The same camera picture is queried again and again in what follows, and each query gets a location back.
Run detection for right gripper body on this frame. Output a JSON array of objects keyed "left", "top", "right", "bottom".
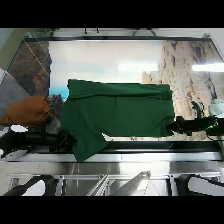
[{"left": 166, "top": 115, "right": 192, "bottom": 137}]

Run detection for dark green T-shirt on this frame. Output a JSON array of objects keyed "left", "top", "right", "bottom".
[{"left": 60, "top": 78, "right": 176, "bottom": 164}]

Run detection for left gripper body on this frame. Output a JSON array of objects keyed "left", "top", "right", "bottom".
[{"left": 49, "top": 130, "right": 78, "bottom": 154}]

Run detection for pale green garment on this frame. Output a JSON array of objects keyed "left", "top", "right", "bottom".
[{"left": 208, "top": 98, "right": 224, "bottom": 118}]

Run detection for brown garment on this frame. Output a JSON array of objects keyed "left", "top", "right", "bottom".
[{"left": 0, "top": 95, "right": 53, "bottom": 129}]

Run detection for silver frame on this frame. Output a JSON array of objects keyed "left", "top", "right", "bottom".
[{"left": 0, "top": 27, "right": 224, "bottom": 197}]

